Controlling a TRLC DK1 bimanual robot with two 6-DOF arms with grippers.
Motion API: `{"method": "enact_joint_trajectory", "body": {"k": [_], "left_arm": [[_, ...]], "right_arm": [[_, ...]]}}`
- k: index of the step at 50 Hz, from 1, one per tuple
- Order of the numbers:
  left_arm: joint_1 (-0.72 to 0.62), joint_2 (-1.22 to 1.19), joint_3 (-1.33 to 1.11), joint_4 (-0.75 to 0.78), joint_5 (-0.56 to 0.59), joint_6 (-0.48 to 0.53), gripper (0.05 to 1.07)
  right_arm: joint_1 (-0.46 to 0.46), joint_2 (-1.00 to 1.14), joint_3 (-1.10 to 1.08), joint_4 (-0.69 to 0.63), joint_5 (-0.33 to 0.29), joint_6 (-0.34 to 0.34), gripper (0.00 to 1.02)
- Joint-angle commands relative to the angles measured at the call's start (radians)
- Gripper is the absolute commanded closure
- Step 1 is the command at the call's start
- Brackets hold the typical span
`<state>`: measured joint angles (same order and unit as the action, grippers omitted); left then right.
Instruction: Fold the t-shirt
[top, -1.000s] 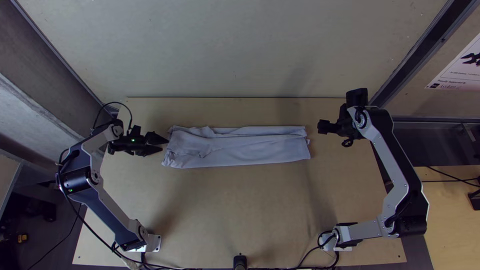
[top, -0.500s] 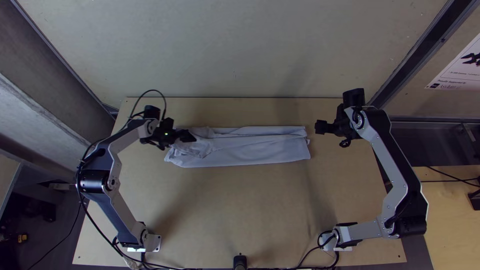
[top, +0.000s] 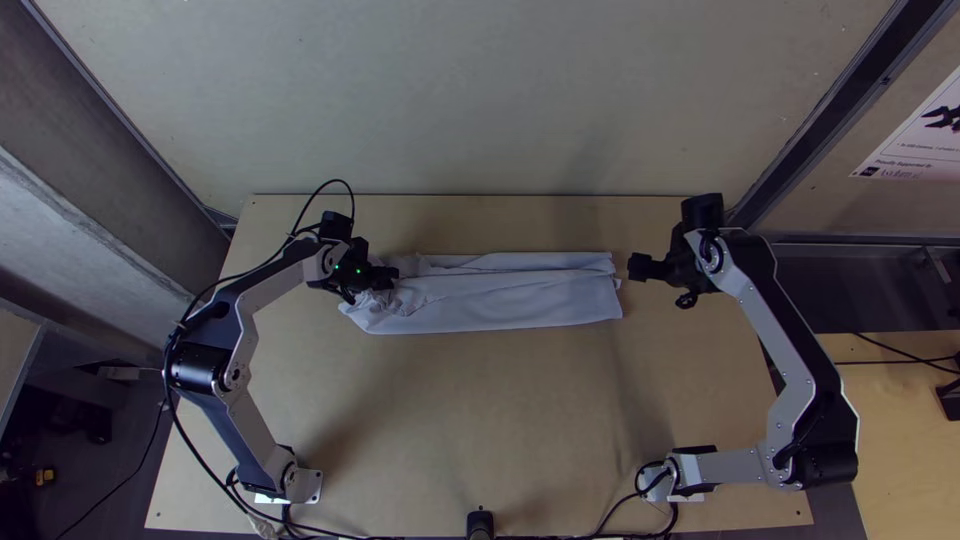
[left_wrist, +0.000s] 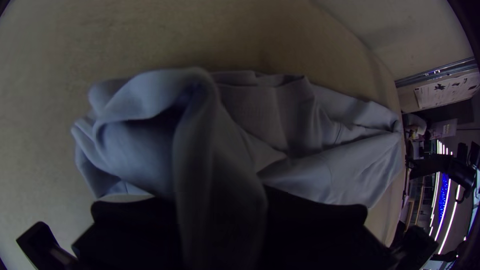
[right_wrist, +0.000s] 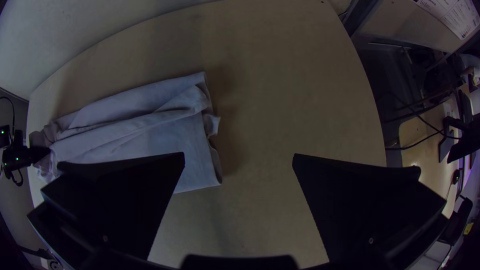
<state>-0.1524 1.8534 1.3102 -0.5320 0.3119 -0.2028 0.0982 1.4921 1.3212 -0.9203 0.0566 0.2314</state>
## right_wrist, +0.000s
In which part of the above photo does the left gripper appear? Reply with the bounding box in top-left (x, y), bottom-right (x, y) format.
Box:
top-left (13, 144), bottom-right (52, 170)

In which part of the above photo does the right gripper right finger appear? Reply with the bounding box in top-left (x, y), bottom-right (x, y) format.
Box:
top-left (292, 152), bottom-right (448, 268)

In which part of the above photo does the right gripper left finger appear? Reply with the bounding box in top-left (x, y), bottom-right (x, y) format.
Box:
top-left (40, 151), bottom-right (187, 263)

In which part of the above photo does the light grey t-shirt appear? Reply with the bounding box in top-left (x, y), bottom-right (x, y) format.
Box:
top-left (29, 71), bottom-right (224, 194)

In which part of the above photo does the black cable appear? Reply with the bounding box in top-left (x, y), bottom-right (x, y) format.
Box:
top-left (406, 101), bottom-right (449, 137)
top-left (385, 127), bottom-right (451, 152)
top-left (0, 96), bottom-right (17, 130)

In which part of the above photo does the white printed wall poster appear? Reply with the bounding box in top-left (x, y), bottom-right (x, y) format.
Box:
top-left (412, 0), bottom-right (480, 41)

